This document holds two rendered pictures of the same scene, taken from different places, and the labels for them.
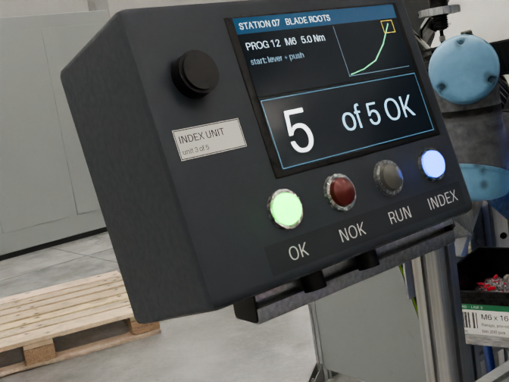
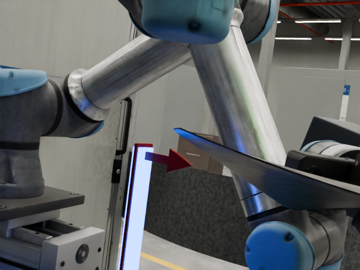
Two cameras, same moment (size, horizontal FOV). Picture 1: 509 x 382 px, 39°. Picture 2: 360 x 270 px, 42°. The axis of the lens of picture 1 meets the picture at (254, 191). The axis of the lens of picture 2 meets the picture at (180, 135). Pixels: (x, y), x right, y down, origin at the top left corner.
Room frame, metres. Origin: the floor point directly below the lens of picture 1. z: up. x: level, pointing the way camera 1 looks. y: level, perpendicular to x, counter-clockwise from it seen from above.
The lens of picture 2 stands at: (1.44, -0.67, 1.23)
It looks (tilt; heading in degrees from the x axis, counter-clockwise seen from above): 3 degrees down; 164
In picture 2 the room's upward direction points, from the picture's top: 7 degrees clockwise
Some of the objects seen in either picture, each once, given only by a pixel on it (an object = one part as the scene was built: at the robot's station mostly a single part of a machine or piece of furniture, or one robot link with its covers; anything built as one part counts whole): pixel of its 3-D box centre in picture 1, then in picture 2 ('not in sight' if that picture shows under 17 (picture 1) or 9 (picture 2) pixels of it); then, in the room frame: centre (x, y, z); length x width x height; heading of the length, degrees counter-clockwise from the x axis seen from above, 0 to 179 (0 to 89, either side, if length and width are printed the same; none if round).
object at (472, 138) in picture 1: (481, 150); (314, 236); (0.87, -0.28, 1.07); 0.11 x 0.08 x 0.11; 131
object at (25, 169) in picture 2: not in sight; (5, 164); (0.52, -0.73, 1.09); 0.15 x 0.15 x 0.10
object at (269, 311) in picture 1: (353, 259); not in sight; (0.59, -0.07, 1.04); 0.24 x 0.03 x 0.03; 127
